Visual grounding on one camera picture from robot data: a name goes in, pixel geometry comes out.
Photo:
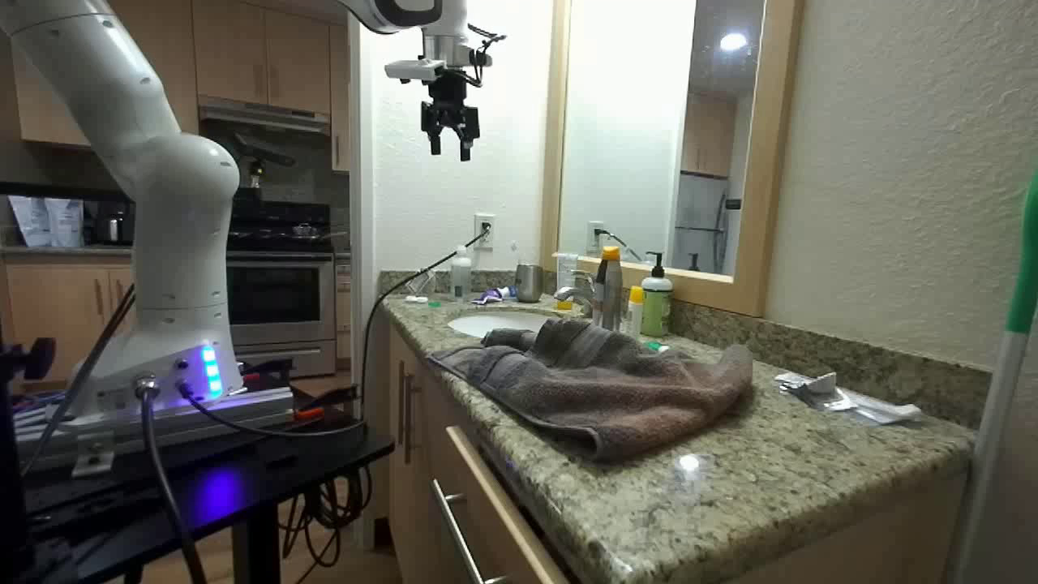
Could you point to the small white yellow-lid bottle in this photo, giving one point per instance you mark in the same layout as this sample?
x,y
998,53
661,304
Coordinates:
x,y
634,313

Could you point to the wooden kitchen base cabinets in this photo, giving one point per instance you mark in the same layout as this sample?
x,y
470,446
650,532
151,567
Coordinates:
x,y
53,313

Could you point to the black robot table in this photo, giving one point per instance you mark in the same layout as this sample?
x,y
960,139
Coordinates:
x,y
237,481

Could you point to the green and white pole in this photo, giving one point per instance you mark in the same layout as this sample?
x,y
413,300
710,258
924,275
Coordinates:
x,y
999,432

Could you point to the wood-framed wall mirror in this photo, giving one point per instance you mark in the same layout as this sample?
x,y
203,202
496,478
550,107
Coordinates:
x,y
780,150

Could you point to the wooden kitchen wall cabinets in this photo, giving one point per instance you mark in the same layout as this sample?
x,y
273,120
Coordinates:
x,y
260,53

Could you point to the white oval sink basin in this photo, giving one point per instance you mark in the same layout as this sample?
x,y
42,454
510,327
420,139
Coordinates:
x,y
491,324

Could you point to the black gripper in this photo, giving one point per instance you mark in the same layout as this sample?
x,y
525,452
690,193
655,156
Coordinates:
x,y
447,100

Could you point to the stainless steel oven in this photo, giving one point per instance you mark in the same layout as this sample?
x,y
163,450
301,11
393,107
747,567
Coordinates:
x,y
275,308

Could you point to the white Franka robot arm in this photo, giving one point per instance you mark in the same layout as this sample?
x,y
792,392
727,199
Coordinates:
x,y
163,183

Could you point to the white contact solution bottle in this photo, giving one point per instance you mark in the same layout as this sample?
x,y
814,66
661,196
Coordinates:
x,y
460,275

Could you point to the white wall outlet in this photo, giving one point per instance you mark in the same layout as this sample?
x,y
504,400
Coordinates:
x,y
485,230

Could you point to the chrome faucet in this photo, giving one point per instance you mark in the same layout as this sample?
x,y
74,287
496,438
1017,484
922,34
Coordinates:
x,y
576,295

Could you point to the white tube with yellow cap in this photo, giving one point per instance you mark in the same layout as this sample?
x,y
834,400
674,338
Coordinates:
x,y
564,275

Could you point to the steel cup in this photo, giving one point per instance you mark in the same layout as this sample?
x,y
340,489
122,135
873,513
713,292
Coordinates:
x,y
525,282

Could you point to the light wood vanity cabinet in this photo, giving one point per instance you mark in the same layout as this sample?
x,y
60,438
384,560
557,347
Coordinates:
x,y
417,489

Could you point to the range hood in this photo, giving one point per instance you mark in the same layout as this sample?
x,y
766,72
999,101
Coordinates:
x,y
263,119

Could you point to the open wooden drawer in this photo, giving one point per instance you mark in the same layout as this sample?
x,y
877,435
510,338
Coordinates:
x,y
496,507

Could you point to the big bottle with yellow lid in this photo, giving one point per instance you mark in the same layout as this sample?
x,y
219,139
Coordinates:
x,y
612,290

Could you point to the green pump soap bottle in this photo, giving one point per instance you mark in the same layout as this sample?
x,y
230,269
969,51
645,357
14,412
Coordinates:
x,y
655,305

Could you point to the grey-brown towel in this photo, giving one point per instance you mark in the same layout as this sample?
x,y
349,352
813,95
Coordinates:
x,y
603,392

